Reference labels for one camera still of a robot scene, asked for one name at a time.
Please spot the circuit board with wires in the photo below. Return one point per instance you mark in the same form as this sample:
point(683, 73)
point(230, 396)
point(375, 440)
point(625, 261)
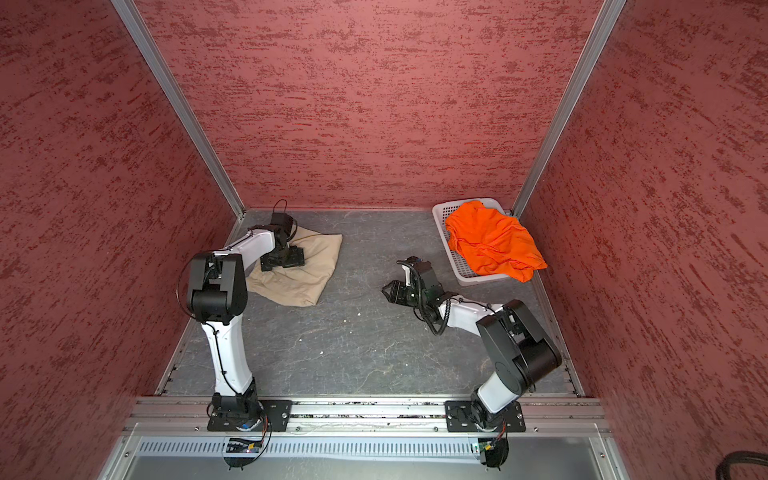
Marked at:
point(240, 452)
point(493, 453)

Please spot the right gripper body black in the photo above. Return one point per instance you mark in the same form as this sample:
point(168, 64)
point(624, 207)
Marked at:
point(412, 293)

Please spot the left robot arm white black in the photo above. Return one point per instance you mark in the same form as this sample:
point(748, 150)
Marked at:
point(216, 299)

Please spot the right corner aluminium post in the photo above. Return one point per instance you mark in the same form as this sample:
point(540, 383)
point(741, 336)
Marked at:
point(603, 26)

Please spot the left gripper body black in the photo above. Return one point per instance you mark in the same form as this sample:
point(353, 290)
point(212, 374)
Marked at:
point(283, 256)

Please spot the white plastic basket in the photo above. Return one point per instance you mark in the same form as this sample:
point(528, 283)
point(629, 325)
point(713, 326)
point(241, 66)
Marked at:
point(463, 273)

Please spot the left corner aluminium post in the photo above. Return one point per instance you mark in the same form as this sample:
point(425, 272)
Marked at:
point(131, 18)

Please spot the beige shorts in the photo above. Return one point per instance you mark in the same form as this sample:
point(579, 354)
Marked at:
point(300, 286)

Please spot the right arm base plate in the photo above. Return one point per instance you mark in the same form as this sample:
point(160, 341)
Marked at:
point(472, 416)

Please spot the orange shorts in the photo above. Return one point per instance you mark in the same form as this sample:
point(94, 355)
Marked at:
point(492, 243)

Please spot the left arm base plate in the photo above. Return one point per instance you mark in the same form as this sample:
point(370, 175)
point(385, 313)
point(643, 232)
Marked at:
point(274, 417)

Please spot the aluminium rail frame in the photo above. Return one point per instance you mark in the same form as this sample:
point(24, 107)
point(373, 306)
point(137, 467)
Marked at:
point(360, 428)

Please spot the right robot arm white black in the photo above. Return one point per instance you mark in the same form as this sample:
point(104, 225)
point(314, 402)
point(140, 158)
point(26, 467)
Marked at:
point(520, 350)

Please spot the left circuit board with wires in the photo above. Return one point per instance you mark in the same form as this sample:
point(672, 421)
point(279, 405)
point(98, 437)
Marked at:
point(240, 452)

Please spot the corner aluminium post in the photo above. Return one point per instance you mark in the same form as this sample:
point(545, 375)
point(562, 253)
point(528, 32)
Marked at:
point(131, 18)
point(603, 26)

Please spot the right circuit board with wires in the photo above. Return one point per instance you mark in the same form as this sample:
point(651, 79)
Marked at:
point(493, 453)

